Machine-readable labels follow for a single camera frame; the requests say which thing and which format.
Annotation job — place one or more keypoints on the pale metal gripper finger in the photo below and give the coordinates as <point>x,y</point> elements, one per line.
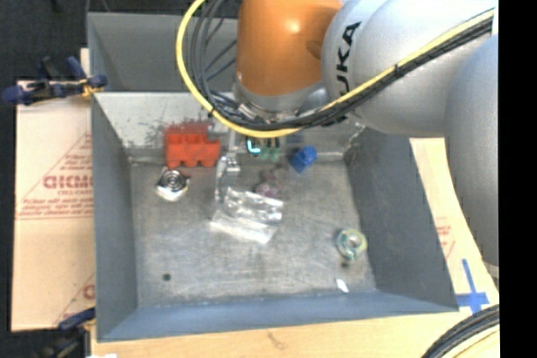
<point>234,167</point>
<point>221,180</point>

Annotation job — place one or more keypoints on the small pink and purple toy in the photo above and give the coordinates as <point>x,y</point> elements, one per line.
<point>267,185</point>

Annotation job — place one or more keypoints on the clear plastic packet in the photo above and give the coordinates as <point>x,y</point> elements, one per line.
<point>251,214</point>

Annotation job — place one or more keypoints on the red toy block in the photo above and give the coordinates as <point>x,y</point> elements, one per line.
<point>189,146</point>

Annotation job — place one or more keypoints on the clear glass jar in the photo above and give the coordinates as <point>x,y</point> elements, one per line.
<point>172,183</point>

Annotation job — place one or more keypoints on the small blue toy block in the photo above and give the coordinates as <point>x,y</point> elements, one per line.
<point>303,159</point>

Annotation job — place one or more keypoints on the grey metal bin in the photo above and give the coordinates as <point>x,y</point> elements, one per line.
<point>235,264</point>

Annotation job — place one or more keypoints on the small white scrap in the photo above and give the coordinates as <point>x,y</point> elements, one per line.
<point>342,286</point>

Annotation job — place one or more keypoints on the brown cardboard board, red print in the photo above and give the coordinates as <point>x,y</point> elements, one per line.
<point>50,247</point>

